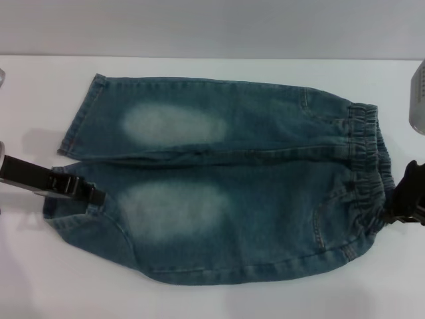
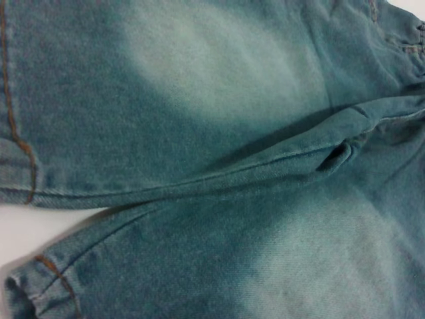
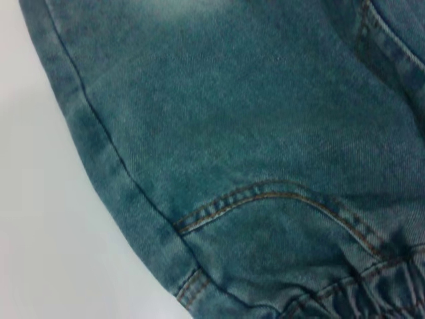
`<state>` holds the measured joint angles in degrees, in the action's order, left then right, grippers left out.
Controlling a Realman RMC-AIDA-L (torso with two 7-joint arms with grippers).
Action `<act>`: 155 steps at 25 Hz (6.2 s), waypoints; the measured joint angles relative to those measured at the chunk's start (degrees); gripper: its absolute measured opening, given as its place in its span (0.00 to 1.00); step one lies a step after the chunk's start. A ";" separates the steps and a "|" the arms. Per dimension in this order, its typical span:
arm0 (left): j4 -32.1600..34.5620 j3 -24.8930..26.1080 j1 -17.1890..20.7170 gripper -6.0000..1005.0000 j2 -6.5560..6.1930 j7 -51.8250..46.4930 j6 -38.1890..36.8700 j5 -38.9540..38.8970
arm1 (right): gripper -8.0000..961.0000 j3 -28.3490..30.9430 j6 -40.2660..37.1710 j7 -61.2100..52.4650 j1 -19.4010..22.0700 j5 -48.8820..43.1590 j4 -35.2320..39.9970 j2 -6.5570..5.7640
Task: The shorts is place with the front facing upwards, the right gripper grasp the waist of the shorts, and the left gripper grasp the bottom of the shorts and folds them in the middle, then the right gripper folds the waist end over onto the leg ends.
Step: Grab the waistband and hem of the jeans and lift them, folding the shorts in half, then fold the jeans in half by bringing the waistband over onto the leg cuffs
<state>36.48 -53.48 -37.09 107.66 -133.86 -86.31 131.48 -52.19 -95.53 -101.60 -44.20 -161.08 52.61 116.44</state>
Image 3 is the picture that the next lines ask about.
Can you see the blue denim shorts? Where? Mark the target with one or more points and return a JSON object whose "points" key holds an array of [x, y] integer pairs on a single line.
{"points": [[249, 139]]}

